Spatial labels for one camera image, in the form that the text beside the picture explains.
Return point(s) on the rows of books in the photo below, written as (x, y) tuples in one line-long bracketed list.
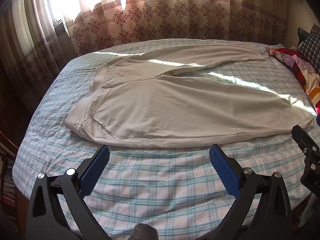
[(7, 180)]

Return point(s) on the beige pants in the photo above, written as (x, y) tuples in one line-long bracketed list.
[(162, 110)]

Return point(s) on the bed with plaid sheet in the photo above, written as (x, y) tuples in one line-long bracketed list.
[(155, 185)]

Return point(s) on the floral patterned curtain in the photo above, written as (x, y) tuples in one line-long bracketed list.
[(175, 17), (27, 30)]

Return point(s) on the window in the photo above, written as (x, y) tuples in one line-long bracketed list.
[(58, 27)]

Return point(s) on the person's left hand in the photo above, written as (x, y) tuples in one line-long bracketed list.
[(145, 232)]

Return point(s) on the dark green headboard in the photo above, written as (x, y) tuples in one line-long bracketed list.
[(301, 36)]

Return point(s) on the colourful patchwork pillow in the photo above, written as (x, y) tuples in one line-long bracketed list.
[(300, 67)]

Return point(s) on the wooden bookshelf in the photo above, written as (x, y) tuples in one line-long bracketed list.
[(6, 138)]

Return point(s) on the dark plaid pillow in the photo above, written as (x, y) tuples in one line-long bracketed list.
[(312, 45)]

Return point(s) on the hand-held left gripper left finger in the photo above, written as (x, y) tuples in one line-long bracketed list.
[(95, 170)]

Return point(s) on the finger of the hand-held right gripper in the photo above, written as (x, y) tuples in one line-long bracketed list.
[(303, 140)]

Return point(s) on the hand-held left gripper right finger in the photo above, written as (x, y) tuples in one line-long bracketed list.
[(222, 170)]

